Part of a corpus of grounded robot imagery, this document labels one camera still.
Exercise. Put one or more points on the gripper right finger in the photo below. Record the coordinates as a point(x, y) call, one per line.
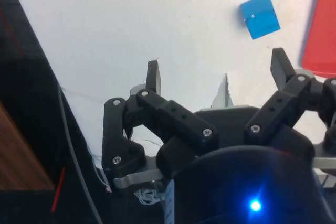
point(278, 108)

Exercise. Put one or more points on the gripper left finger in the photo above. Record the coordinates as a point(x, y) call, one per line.
point(181, 117)

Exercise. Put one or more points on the red tray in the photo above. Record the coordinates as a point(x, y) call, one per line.
point(323, 30)

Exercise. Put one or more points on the large blue cube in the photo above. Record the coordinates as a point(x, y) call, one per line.
point(261, 15)

